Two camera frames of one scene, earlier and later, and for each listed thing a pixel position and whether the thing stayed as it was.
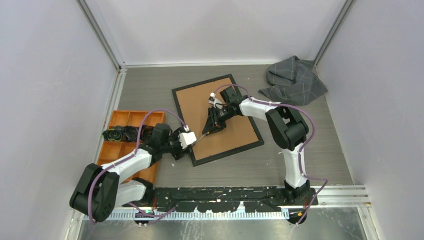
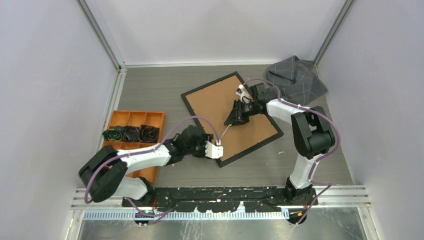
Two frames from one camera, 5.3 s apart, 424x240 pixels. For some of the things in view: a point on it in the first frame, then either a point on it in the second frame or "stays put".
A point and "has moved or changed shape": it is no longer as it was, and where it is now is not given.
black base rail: (225, 199) stays put
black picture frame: (192, 103) has moved or changed shape
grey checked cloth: (293, 81) stays put
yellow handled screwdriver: (207, 132) has moved or changed shape
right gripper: (213, 123) → (237, 116)
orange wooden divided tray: (112, 151) stays put
